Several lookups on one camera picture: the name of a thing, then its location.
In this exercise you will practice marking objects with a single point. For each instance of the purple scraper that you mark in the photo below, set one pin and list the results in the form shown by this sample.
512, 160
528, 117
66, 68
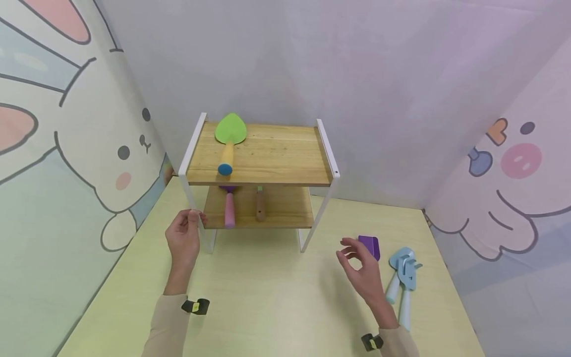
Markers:
371, 244

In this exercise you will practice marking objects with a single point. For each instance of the wooden two-tier shelf white frame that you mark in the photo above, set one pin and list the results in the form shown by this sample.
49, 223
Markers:
276, 153

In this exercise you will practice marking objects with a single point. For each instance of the person's right thumb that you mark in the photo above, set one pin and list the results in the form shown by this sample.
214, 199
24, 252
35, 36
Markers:
342, 262

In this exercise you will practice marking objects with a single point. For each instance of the person's left hand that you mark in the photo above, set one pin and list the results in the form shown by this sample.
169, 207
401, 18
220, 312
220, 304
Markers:
183, 248

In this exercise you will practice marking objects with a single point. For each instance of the person's right forearm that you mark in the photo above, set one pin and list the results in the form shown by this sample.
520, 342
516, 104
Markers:
397, 337

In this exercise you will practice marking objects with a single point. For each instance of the person's left thumb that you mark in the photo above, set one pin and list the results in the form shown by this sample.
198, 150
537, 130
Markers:
185, 218

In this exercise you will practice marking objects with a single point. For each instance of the person's left forearm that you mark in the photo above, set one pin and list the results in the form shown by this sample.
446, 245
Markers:
167, 322

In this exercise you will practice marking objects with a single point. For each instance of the person's right fingers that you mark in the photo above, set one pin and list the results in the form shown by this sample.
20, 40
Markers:
357, 255

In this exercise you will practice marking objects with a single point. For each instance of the black wrist band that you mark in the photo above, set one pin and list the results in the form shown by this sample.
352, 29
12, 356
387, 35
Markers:
371, 342
196, 306

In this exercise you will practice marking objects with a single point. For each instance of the person's right index finger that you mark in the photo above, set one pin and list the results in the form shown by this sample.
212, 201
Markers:
355, 245

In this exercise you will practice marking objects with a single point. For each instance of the person's left fingers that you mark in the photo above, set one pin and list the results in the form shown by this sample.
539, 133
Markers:
200, 219

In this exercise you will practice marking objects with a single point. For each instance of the person's right hand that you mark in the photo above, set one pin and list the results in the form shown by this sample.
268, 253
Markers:
368, 277

